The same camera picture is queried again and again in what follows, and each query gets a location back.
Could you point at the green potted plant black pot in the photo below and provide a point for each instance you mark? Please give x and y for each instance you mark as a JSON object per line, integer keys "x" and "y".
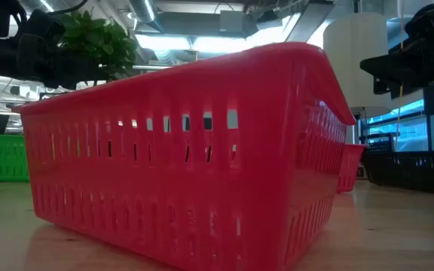
{"x": 96, "y": 41}

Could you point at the green plastic slotted basket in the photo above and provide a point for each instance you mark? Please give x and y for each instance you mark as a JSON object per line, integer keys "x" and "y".
{"x": 2, "y": 158}

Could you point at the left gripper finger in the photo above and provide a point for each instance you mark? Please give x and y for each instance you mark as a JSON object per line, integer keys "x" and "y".
{"x": 87, "y": 75}

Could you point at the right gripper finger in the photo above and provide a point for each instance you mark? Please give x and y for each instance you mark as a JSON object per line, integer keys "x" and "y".
{"x": 382, "y": 67}

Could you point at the white shade wooden base lamp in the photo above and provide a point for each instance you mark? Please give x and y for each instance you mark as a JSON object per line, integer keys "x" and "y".
{"x": 356, "y": 64}

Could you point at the red plastic slotted basket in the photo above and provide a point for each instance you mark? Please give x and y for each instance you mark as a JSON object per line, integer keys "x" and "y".
{"x": 350, "y": 169}
{"x": 164, "y": 188}

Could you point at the black plastic slotted basket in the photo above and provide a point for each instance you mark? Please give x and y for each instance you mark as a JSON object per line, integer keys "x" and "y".
{"x": 409, "y": 173}

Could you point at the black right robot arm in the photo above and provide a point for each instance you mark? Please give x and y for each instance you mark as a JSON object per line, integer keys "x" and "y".
{"x": 433, "y": 22}

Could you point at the linear ceiling light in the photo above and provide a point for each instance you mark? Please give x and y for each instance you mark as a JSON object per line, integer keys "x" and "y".
{"x": 151, "y": 67}

